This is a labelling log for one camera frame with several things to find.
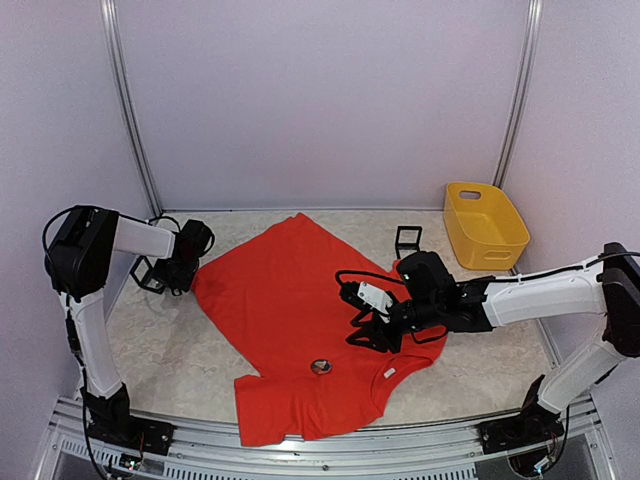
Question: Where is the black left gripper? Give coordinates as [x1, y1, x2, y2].
[152, 255, 200, 292]

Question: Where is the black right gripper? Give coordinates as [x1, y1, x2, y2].
[345, 296, 442, 354]

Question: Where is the white round brooch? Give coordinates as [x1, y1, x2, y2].
[310, 359, 332, 375]

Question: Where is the red t-shirt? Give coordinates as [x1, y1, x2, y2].
[193, 214, 446, 447]

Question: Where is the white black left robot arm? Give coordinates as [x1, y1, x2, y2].
[42, 205, 215, 445]

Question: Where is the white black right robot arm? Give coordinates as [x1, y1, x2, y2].
[335, 242, 639, 454]

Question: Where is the black display box green brooch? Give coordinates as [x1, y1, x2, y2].
[129, 255, 167, 294]

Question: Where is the black display box red brooch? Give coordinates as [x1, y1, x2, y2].
[394, 225, 423, 260]

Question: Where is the yellow plastic basket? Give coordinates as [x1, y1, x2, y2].
[443, 182, 530, 271]

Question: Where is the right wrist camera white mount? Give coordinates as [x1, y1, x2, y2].
[339, 281, 394, 323]

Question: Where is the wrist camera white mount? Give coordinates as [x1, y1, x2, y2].
[177, 219, 215, 262]
[339, 281, 394, 323]

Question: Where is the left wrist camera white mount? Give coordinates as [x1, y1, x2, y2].
[177, 219, 215, 262]

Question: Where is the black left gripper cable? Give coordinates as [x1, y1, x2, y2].
[147, 214, 184, 236]

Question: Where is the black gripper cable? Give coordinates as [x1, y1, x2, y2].
[147, 214, 184, 236]
[333, 268, 449, 346]

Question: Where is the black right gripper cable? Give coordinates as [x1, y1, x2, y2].
[333, 268, 449, 346]

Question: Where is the grey aluminium front rail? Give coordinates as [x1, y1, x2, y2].
[31, 397, 617, 479]

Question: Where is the grey corner post left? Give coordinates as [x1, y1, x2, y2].
[99, 0, 163, 215]

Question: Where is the grey corner post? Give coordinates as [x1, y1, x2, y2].
[492, 0, 544, 189]
[99, 0, 163, 215]

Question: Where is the grey corner post right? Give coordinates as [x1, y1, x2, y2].
[492, 0, 544, 189]

